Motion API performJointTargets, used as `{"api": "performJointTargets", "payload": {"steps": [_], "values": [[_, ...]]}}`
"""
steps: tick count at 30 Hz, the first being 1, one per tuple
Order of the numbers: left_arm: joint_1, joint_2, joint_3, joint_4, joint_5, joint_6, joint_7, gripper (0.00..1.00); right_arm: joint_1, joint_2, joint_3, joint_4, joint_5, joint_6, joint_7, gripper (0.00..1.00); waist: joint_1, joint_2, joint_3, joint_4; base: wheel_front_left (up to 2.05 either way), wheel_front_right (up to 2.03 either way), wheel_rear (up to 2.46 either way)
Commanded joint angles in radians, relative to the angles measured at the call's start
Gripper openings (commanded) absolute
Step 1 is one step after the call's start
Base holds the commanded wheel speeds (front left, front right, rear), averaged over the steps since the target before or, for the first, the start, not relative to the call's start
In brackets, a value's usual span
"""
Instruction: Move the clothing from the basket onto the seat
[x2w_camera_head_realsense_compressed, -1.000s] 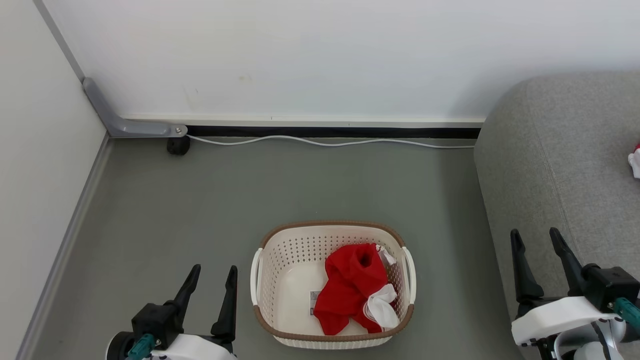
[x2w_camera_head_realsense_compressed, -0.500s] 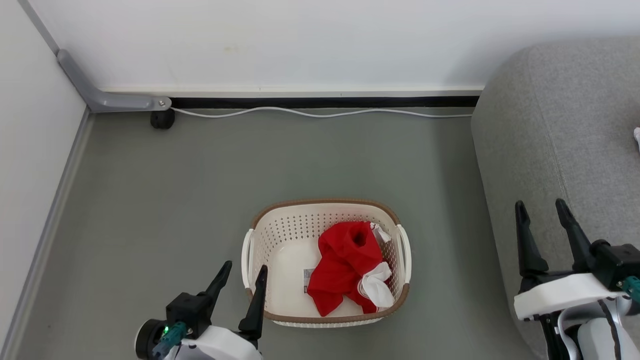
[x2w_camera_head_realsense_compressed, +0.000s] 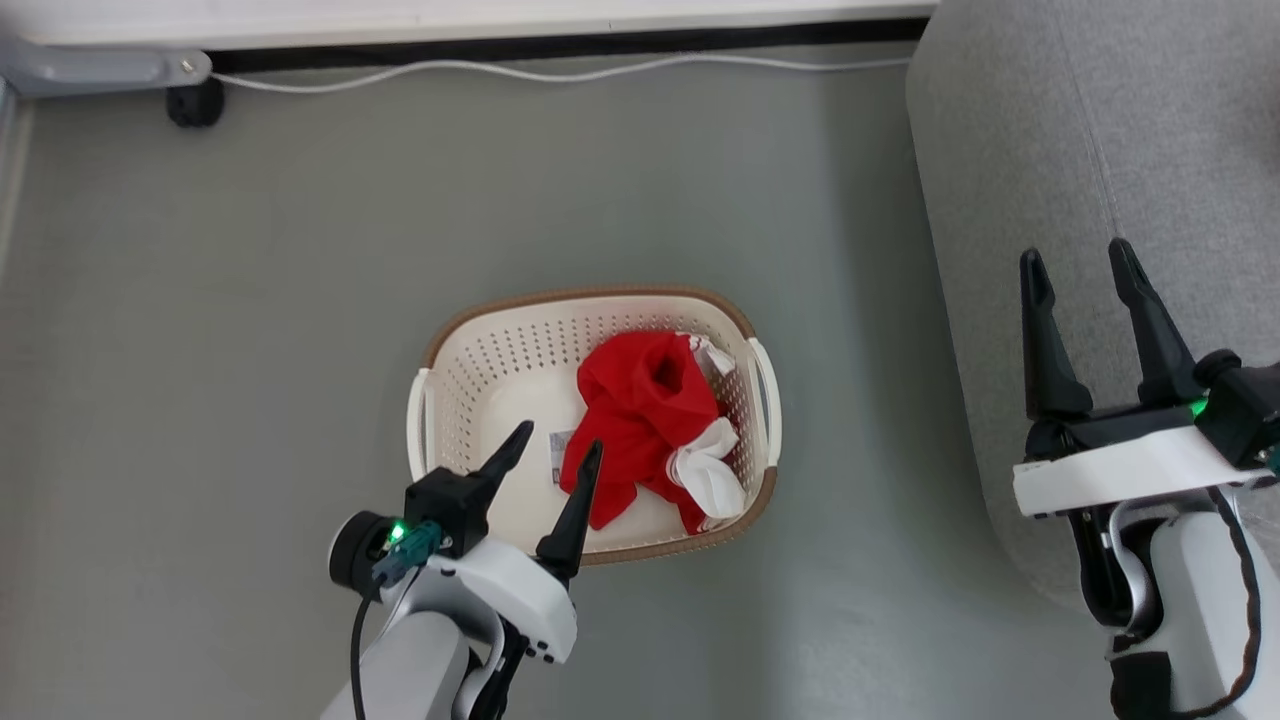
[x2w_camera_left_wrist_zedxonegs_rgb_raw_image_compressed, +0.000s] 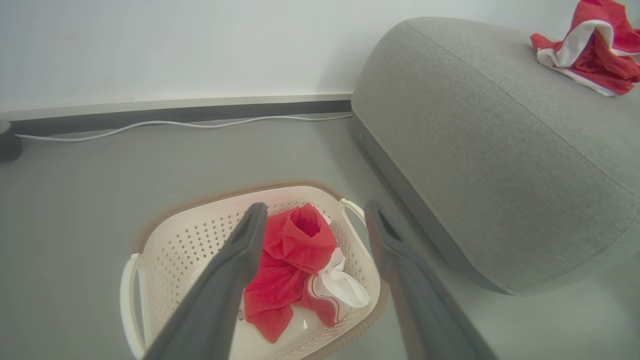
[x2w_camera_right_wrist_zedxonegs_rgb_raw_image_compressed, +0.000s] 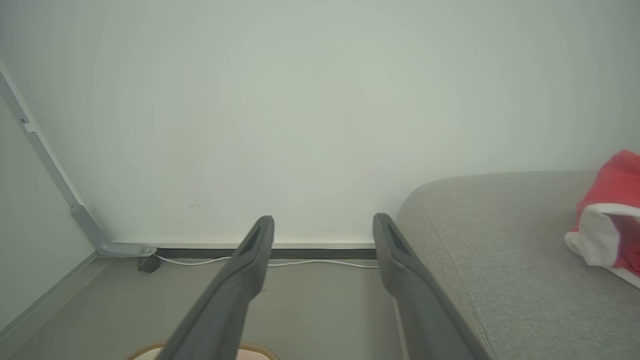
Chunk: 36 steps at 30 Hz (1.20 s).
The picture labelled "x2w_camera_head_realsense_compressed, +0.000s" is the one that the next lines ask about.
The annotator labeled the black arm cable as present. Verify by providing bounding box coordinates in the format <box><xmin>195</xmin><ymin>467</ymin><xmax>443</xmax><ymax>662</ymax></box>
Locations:
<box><xmin>1150</xmin><ymin>485</ymin><xmax>1264</xmax><ymax>720</ymax></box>
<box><xmin>349</xmin><ymin>520</ymin><xmax>443</xmax><ymax>720</ymax></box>

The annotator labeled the black caster wheel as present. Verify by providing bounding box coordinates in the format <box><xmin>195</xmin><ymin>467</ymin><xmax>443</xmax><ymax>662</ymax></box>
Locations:
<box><xmin>165</xmin><ymin>78</ymin><xmax>226</xmax><ymax>129</ymax></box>

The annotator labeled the grey metal partition foot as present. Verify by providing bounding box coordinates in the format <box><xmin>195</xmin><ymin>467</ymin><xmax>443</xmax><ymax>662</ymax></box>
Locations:
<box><xmin>0</xmin><ymin>38</ymin><xmax>213</xmax><ymax>99</ymax></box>

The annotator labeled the red and white garment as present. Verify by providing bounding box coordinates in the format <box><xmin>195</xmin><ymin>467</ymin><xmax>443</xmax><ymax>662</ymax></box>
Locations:
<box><xmin>558</xmin><ymin>331</ymin><xmax>749</xmax><ymax>535</ymax></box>

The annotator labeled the cream laundry basket brown rim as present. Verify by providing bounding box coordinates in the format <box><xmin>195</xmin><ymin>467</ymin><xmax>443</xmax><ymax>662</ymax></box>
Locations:
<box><xmin>406</xmin><ymin>286</ymin><xmax>782</xmax><ymax>567</ymax></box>

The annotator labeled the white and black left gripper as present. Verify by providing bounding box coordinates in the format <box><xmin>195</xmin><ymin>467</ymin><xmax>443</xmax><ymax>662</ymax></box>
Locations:
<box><xmin>384</xmin><ymin>420</ymin><xmax>605</xmax><ymax>665</ymax></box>

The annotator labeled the grey fabric sofa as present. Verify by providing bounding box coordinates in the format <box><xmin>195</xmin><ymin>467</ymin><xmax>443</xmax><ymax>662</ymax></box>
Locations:
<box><xmin>905</xmin><ymin>0</ymin><xmax>1280</xmax><ymax>611</ymax></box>

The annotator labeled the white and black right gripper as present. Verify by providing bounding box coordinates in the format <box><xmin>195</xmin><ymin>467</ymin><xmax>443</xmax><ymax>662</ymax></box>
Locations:
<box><xmin>1012</xmin><ymin>237</ymin><xmax>1253</xmax><ymax>519</ymax></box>

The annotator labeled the white floor cable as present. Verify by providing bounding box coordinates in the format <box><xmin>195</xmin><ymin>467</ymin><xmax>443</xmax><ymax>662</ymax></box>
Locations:
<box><xmin>210</xmin><ymin>53</ymin><xmax>913</xmax><ymax>96</ymax></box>

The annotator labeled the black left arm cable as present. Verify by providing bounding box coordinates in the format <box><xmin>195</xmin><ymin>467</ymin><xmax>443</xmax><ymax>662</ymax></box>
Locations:
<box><xmin>349</xmin><ymin>520</ymin><xmax>443</xmax><ymax>720</ymax></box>

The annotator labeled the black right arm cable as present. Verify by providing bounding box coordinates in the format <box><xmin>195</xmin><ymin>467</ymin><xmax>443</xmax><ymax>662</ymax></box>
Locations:
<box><xmin>1150</xmin><ymin>485</ymin><xmax>1264</xmax><ymax>720</ymax></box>

